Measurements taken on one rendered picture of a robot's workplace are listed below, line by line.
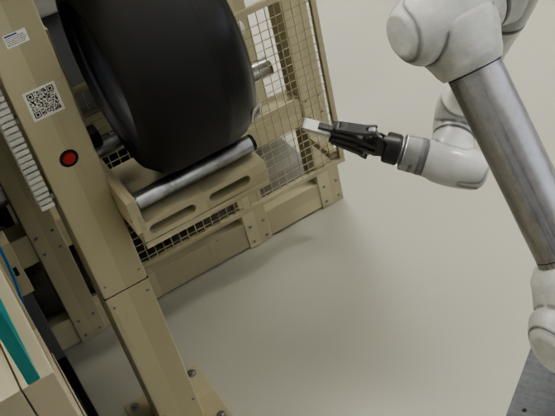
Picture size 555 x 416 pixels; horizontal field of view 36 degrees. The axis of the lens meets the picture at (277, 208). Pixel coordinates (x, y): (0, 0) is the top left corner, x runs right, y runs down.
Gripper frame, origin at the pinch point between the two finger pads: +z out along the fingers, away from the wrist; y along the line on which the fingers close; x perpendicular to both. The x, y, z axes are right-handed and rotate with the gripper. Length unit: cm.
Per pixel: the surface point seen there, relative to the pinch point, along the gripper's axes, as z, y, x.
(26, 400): 28, -52, -87
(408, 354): -46, 86, -20
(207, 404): 11, 97, -50
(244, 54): 19.9, -16.1, 3.5
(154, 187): 34.4, 14.0, -20.2
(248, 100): 16.8, -7.7, -2.4
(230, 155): 19.3, 14.4, -5.9
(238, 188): 15.4, 20.8, -11.1
